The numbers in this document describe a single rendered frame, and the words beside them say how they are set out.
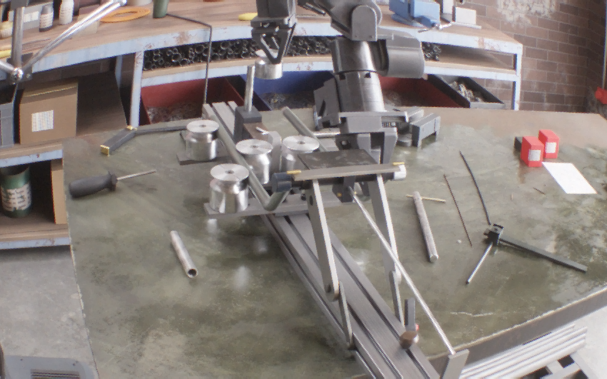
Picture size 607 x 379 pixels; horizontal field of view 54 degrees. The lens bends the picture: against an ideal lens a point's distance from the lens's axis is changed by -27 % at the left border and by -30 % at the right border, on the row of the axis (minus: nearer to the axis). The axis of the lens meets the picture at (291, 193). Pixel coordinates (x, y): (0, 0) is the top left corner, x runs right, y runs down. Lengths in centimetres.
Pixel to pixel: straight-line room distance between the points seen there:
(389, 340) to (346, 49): 37
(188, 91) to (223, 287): 207
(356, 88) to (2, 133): 175
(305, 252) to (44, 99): 163
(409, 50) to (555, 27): 330
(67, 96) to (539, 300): 186
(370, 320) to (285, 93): 229
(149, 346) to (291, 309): 20
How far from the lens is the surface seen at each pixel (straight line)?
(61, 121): 251
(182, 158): 120
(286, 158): 113
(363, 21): 96
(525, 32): 408
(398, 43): 101
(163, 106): 300
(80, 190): 118
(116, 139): 136
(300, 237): 105
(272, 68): 136
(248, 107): 126
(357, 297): 92
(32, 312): 242
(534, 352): 200
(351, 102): 98
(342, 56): 99
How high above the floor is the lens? 142
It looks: 27 degrees down
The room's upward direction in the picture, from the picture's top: 4 degrees clockwise
